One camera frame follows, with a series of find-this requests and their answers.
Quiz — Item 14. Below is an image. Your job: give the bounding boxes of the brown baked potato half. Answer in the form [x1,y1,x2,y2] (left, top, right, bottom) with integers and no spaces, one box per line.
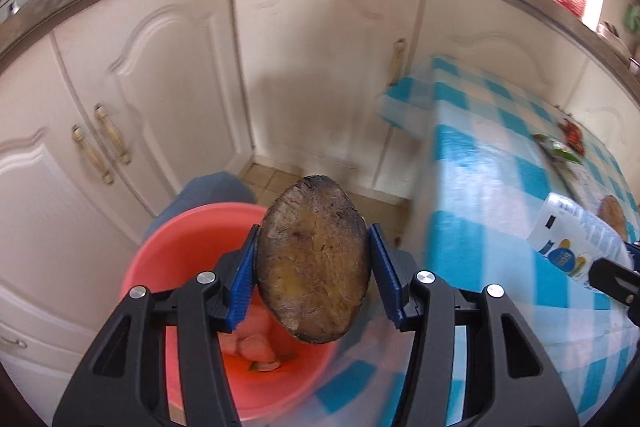
[254,174,371,345]

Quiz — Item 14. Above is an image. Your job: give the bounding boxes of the green cookie packet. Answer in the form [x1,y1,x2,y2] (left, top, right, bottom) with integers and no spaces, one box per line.
[532,133,582,165]

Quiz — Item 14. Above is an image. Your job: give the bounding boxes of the blue checkered tablecloth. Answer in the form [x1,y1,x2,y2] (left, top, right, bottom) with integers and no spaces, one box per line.
[269,55,639,426]

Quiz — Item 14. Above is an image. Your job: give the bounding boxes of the blue jeans knee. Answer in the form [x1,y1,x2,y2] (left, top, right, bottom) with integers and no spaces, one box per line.
[142,171,256,242]

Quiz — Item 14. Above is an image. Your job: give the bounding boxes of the pink plastic bucket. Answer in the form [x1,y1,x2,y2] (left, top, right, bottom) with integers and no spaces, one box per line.
[120,202,337,421]

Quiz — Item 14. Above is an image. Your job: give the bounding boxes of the red snack packet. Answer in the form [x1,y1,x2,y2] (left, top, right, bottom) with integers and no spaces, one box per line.
[558,119,585,156]

